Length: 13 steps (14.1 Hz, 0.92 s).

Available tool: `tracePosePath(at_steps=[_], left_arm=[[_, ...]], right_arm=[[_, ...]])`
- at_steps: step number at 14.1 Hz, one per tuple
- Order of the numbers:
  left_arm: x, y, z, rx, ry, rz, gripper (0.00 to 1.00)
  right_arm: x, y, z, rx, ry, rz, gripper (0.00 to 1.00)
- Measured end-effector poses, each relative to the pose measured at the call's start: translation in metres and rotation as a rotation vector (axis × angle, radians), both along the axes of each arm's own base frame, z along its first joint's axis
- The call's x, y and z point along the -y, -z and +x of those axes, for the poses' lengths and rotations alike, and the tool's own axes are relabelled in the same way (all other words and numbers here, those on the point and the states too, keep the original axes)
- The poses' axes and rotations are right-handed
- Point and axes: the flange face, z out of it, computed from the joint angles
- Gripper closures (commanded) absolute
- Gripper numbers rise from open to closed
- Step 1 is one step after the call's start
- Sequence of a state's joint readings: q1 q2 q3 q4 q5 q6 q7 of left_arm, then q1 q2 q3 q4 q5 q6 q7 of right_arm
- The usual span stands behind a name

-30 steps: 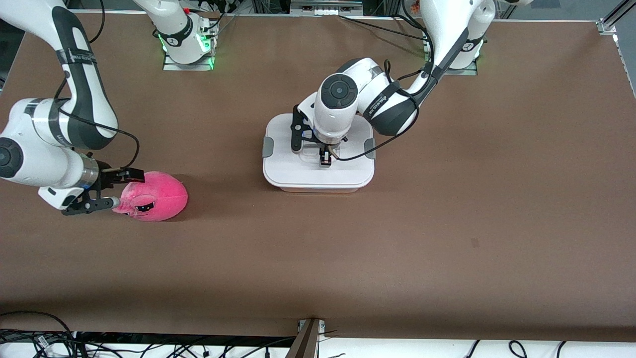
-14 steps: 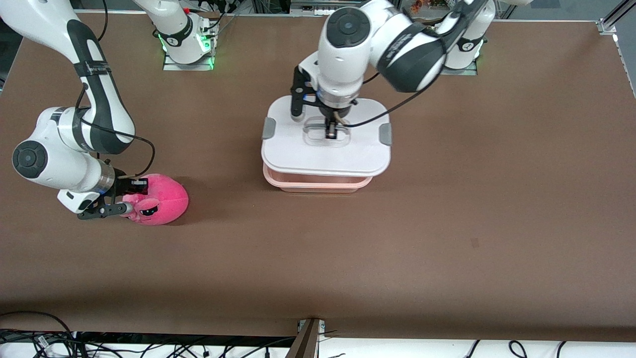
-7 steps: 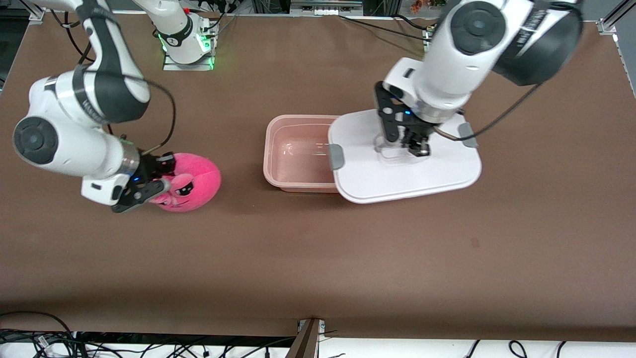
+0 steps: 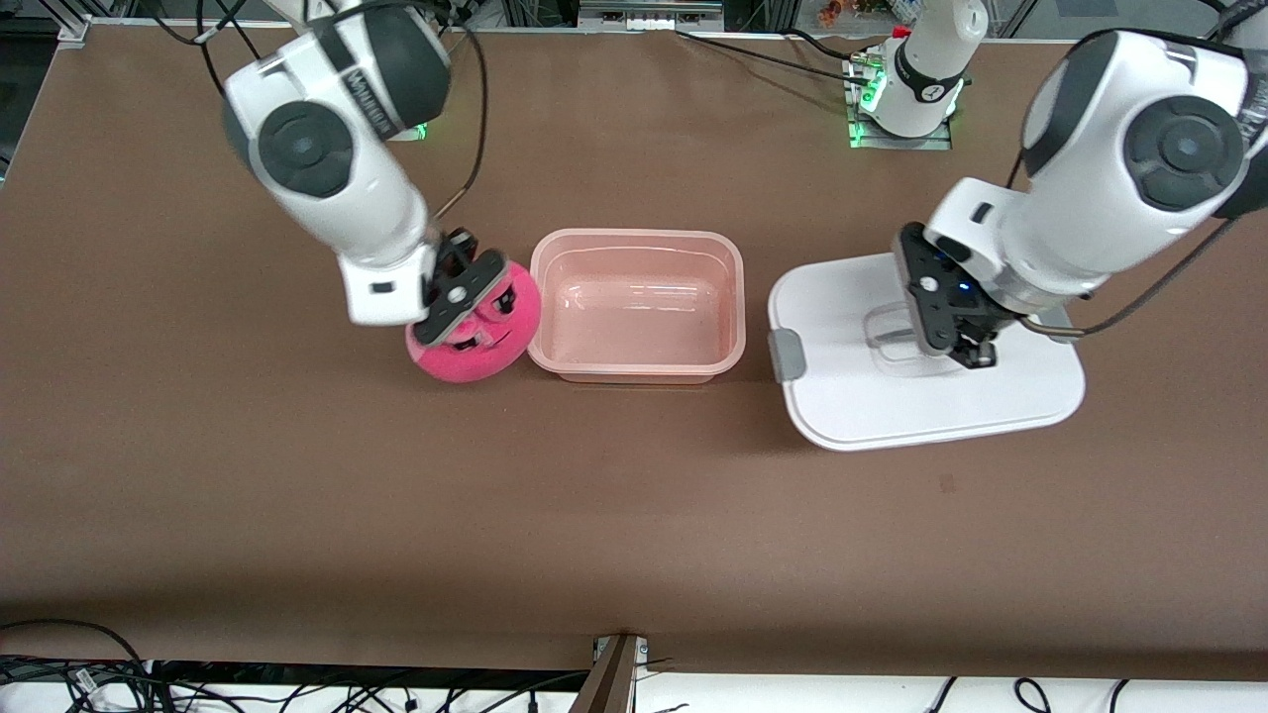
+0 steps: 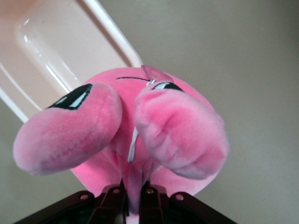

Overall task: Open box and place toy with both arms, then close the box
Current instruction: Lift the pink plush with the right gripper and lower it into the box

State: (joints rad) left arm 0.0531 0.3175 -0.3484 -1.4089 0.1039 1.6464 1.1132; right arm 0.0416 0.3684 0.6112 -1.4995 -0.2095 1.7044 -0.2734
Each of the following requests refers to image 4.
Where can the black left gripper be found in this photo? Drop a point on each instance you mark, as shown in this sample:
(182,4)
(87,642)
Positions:
(983,320)

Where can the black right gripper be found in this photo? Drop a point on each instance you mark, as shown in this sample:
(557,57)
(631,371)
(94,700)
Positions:
(492,300)

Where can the pink round plush toy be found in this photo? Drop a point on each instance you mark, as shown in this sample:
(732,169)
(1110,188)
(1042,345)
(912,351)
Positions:
(466,364)

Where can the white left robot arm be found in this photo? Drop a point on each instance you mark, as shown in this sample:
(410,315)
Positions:
(1139,149)

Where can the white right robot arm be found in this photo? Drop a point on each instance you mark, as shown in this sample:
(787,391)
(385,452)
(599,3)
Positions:
(337,198)

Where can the pink translucent plastic box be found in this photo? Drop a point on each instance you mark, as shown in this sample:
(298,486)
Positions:
(634,307)

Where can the grey electronics box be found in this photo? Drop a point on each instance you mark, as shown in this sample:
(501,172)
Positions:
(649,14)

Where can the grey lid latch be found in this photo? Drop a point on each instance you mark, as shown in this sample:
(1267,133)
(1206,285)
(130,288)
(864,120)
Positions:
(787,356)

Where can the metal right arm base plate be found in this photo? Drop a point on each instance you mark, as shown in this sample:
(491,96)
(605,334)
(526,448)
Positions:
(416,132)

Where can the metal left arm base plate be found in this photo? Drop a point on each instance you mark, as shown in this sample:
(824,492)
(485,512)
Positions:
(931,142)

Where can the wooden post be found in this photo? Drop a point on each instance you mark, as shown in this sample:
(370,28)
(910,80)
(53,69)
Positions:
(609,683)

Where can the aluminium frame corner bracket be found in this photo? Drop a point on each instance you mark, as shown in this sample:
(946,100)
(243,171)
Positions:
(75,30)

